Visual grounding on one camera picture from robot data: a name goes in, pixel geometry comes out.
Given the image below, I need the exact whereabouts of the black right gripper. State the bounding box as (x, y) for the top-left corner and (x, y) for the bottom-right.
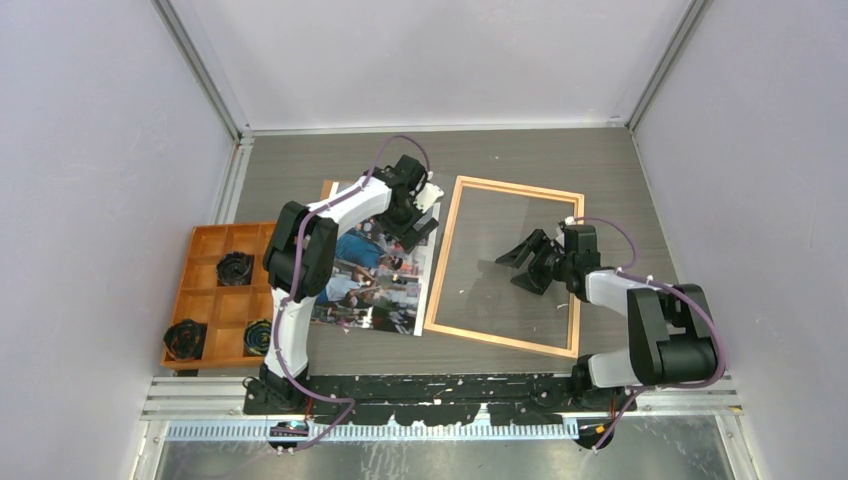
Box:
(497, 229), (575, 295)

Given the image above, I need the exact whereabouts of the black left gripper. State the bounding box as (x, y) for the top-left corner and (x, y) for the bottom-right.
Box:
(375, 196), (439, 253)

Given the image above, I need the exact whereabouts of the printed photo with white border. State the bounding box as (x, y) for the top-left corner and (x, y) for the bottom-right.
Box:
(310, 203), (440, 336)

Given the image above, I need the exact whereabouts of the clear plastic sheet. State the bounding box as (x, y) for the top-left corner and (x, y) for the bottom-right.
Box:
(423, 150), (586, 359)

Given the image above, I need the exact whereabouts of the light wooden picture frame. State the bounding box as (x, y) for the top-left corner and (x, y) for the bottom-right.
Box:
(423, 175), (587, 360)

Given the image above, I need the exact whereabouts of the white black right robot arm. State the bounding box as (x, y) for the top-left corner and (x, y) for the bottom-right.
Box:
(495, 219), (726, 411)

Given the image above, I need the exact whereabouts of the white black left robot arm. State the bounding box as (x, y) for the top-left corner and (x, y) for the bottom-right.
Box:
(258, 155), (444, 414)

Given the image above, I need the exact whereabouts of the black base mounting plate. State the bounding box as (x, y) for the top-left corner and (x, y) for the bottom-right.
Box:
(241, 373), (627, 427)

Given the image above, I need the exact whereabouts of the orange compartment tray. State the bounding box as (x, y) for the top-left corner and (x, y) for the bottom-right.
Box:
(161, 222), (274, 371)

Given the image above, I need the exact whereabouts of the black coiled cable roll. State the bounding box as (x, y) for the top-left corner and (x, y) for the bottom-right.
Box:
(216, 251), (254, 287)
(163, 319), (209, 362)

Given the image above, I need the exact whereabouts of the black coiled cable roll front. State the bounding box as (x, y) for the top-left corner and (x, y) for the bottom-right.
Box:
(163, 319), (209, 362)

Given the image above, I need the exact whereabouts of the aluminium rail front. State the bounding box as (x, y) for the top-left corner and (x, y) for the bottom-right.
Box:
(141, 373), (743, 449)

